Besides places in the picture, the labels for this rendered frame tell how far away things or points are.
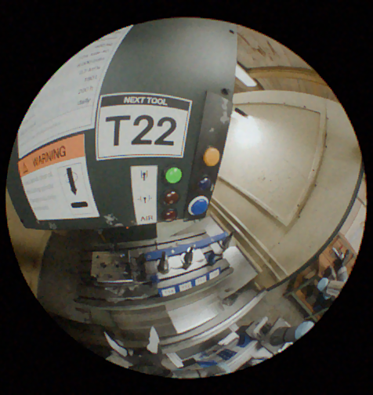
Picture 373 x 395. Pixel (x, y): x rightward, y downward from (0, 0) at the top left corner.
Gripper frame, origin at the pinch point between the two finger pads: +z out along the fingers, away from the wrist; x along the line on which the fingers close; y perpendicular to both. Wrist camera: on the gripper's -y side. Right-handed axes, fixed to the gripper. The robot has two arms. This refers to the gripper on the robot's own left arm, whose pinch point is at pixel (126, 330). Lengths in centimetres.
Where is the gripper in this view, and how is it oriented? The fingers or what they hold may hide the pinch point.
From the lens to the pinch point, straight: 39.2
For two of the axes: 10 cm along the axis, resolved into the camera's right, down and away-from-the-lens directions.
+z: -4.8, -5.1, 7.2
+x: 8.6, -1.3, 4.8
